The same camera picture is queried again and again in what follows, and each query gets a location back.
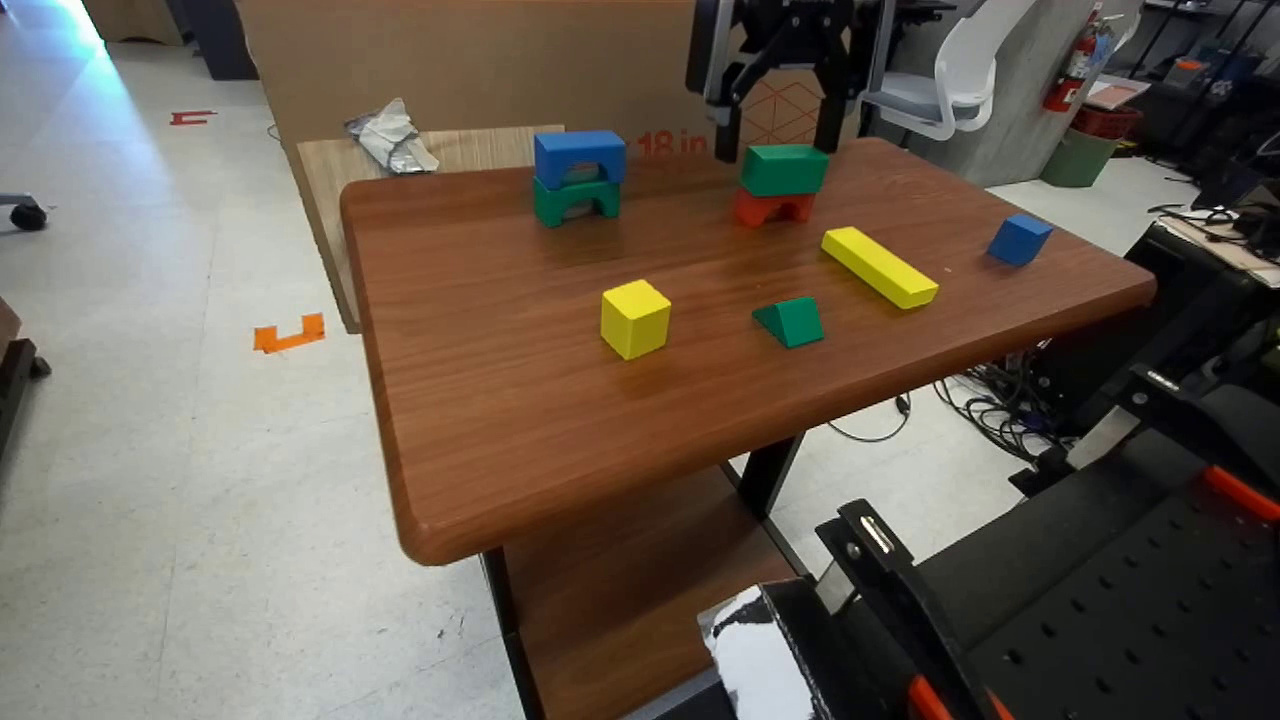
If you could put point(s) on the orange arch block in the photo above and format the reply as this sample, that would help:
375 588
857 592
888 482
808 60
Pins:
752 208

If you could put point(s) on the white frame office chair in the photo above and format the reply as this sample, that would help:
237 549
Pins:
975 65

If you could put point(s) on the crumpled white cloth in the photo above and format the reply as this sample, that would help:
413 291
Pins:
395 136

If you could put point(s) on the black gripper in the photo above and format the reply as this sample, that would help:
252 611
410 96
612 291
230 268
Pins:
796 25

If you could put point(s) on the green bin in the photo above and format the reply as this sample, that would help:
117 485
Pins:
1076 161

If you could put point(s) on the green wedge block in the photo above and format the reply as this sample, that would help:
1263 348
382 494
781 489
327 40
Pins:
796 320

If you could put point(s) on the white taped black bracket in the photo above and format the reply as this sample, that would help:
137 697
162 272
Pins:
752 653

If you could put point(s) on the wooden lower table shelf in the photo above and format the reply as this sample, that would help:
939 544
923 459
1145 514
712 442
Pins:
627 601

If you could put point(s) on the black table leg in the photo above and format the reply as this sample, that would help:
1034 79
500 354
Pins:
769 476

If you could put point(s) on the green arch block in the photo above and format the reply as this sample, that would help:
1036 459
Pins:
553 204

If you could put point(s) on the green rectangular block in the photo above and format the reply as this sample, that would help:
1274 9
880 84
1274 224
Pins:
781 171

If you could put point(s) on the long yellow block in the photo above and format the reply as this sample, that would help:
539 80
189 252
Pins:
876 266

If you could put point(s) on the yellow cube block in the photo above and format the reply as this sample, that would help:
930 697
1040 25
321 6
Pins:
632 320

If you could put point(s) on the dark cabinet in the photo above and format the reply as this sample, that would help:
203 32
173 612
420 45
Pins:
210 32

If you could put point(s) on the black perforated mounting table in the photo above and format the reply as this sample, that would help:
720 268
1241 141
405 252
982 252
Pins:
1133 612

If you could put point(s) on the blue cube block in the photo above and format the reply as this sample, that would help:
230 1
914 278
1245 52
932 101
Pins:
1017 240

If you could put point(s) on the red fire extinguisher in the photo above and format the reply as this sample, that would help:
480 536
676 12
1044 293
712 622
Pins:
1071 65

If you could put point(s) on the blue arch block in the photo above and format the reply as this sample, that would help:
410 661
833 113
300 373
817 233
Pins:
582 150

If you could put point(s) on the small cardboard box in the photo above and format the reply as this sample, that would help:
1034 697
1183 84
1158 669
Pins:
128 16

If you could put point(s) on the large cardboard box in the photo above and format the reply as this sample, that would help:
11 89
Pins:
465 60

